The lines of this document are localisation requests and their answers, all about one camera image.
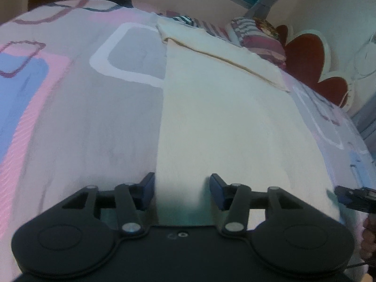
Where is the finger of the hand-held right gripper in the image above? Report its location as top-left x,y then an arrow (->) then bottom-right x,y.
334,186 -> 376,212

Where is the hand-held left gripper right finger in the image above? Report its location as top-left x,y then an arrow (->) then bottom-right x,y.
209,173 -> 304,237

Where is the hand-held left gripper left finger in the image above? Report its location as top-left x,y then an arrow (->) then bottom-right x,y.
62,172 -> 156,236

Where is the cream knit sweater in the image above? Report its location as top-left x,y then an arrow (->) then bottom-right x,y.
155,16 -> 343,225

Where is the person's right hand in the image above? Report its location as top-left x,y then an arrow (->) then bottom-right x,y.
361,213 -> 376,260

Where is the patterned grey pink bed cover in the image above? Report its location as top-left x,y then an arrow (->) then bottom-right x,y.
0,0 -> 376,282

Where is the red white scalloped headboard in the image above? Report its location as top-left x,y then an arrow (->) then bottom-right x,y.
276,25 -> 357,111

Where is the striped pillow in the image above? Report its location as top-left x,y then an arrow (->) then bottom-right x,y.
226,18 -> 287,69

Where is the striped pink bed sheet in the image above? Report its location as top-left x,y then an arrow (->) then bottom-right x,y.
132,1 -> 245,47

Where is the floral printed cushion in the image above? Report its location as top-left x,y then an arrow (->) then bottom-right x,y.
254,18 -> 280,39

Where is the striped garment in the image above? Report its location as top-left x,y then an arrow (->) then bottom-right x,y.
167,16 -> 201,29

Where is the black bag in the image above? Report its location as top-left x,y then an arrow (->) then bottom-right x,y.
103,0 -> 135,8

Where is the white cable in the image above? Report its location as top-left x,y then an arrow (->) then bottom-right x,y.
352,32 -> 376,80

